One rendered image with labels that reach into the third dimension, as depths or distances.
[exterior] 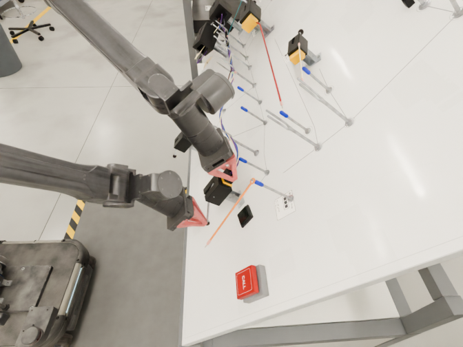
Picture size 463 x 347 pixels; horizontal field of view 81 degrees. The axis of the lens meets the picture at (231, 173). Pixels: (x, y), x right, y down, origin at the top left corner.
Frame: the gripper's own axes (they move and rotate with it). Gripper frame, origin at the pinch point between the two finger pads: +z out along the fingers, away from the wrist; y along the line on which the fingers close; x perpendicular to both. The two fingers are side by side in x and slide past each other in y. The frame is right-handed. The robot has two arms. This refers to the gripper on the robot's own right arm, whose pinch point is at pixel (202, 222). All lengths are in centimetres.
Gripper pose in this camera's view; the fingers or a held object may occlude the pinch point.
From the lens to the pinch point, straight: 71.6
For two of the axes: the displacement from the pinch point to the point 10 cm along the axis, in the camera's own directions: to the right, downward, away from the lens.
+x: -7.1, 6.4, 3.0
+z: 6.8, 4.9, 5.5
